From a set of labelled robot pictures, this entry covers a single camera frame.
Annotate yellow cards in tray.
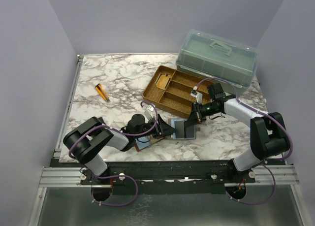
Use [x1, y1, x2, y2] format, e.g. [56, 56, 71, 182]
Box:
[155, 74, 172, 90]

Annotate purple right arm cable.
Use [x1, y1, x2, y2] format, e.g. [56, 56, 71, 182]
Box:
[195, 77, 293, 204]

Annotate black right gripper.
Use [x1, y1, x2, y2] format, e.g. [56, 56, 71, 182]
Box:
[185, 101, 220, 127]

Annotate orange utility knife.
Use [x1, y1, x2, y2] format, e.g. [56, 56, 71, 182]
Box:
[95, 83, 110, 102]

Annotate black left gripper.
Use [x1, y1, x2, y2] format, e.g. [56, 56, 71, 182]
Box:
[135, 114, 177, 139]

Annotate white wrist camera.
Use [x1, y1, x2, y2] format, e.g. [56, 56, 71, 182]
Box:
[142, 105, 155, 120]
[190, 86, 203, 103]

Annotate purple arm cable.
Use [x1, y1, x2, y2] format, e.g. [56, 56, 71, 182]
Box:
[68, 100, 158, 207]
[195, 77, 293, 204]

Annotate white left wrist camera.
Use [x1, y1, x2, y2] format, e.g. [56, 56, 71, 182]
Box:
[142, 105, 155, 120]

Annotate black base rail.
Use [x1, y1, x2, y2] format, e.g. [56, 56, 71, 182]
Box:
[41, 160, 255, 195]

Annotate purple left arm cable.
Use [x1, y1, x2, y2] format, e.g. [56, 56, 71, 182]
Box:
[68, 100, 158, 207]

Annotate brown open card holder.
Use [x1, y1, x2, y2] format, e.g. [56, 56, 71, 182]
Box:
[135, 135, 162, 152]

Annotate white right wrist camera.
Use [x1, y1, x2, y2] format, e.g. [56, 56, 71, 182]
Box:
[190, 86, 203, 103]

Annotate grey card holder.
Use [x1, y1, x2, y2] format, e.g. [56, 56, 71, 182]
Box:
[167, 119, 200, 140]

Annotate woven wicker divided tray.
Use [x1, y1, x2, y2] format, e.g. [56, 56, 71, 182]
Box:
[142, 65, 201, 119]

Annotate clear green plastic toolbox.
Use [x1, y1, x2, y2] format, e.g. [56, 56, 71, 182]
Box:
[176, 30, 258, 95]

